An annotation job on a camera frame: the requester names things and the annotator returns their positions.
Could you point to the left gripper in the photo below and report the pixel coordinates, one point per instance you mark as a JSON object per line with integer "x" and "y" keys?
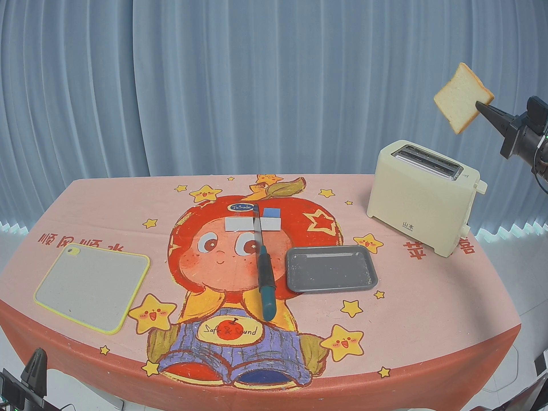
{"x": 15, "y": 394}

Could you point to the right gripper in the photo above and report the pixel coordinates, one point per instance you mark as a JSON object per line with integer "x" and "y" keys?
{"x": 519, "y": 137}

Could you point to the slice of bread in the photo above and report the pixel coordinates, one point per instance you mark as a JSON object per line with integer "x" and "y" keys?
{"x": 460, "y": 96}

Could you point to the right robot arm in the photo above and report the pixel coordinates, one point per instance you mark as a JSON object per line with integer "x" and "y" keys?
{"x": 542, "y": 156}

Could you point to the cream toaster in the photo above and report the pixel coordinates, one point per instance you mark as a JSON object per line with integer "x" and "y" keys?
{"x": 417, "y": 206}

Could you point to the cutting board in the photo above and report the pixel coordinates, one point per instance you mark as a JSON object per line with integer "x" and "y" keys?
{"x": 92, "y": 287}

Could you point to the blue curtain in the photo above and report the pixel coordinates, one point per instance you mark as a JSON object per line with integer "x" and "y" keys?
{"x": 64, "y": 79}
{"x": 299, "y": 71}

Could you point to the dark grey tray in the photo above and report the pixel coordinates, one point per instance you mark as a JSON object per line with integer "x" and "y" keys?
{"x": 330, "y": 269}

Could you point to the white knife rest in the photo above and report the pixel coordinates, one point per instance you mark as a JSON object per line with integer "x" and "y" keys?
{"x": 238, "y": 224}

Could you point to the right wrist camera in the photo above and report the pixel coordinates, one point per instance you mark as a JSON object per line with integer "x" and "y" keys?
{"x": 537, "y": 111}

